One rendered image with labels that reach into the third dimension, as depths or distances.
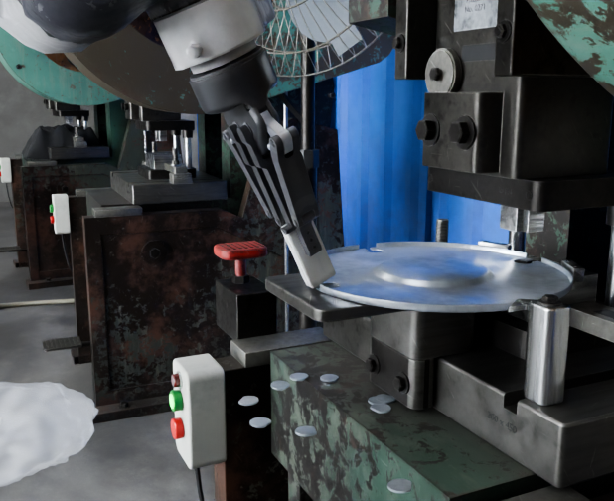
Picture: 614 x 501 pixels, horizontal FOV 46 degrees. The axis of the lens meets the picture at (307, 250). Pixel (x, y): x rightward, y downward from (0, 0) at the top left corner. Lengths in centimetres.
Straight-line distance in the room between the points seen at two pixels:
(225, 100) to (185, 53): 5
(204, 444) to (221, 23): 56
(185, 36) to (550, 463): 47
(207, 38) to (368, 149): 279
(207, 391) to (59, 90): 287
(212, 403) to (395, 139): 236
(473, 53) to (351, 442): 43
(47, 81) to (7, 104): 356
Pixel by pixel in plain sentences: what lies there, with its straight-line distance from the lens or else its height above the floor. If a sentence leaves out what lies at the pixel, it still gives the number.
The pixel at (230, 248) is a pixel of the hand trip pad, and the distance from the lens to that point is 103.
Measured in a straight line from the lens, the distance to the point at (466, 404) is 75.
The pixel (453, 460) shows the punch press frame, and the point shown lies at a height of 64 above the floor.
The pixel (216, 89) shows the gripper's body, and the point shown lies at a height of 98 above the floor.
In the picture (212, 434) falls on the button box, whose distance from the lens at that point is 98.
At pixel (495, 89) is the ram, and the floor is 98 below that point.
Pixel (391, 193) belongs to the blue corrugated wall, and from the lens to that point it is 323.
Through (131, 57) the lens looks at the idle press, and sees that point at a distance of 200.
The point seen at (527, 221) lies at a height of 83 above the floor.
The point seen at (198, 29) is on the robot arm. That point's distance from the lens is 63.
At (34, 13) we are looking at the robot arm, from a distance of 62.
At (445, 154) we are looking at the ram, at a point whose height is 91.
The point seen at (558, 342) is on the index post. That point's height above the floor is 76.
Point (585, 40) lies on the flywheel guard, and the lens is 46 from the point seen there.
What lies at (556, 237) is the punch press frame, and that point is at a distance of 108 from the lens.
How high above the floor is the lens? 97
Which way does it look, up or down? 12 degrees down
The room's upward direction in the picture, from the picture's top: straight up
